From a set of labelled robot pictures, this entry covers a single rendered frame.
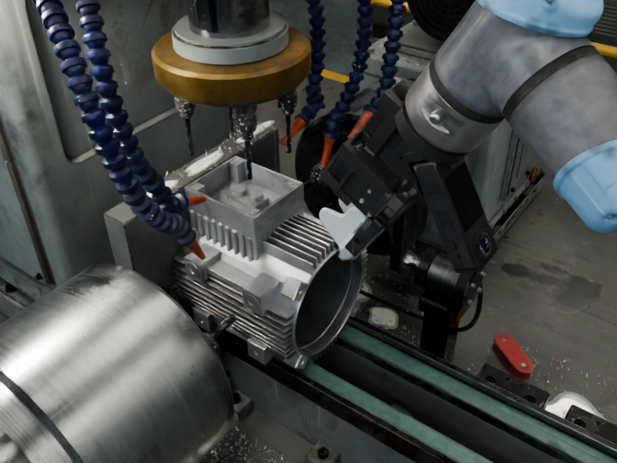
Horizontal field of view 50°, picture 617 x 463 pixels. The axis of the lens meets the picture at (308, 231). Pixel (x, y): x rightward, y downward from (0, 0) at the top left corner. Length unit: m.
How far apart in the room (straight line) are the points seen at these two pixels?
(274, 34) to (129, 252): 0.32
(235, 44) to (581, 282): 0.84
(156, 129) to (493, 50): 0.60
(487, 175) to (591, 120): 0.73
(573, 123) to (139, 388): 0.44
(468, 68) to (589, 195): 0.13
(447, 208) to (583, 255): 0.82
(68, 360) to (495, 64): 0.44
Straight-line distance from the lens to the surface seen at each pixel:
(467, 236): 0.60
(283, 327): 0.81
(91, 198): 0.94
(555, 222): 1.46
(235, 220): 0.82
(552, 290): 1.28
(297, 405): 0.94
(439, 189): 0.58
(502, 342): 1.13
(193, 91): 0.71
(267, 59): 0.73
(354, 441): 0.91
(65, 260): 0.96
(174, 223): 0.70
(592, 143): 0.46
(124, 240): 0.84
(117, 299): 0.69
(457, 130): 0.53
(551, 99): 0.47
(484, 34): 0.49
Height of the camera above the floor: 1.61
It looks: 37 degrees down
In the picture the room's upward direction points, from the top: 1 degrees counter-clockwise
